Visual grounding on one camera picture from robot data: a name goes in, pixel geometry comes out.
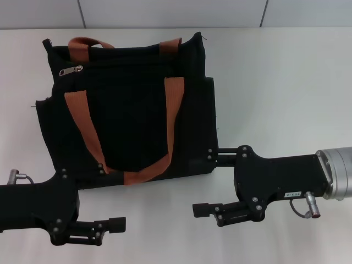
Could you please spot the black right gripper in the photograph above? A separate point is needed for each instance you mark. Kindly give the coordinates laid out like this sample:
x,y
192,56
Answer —
x,y
275,176

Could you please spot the silver zipper pull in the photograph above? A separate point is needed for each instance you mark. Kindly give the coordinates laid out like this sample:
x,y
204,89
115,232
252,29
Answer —
x,y
71,70

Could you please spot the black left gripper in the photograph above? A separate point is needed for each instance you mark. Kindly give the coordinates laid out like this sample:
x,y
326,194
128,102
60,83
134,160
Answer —
x,y
33,203

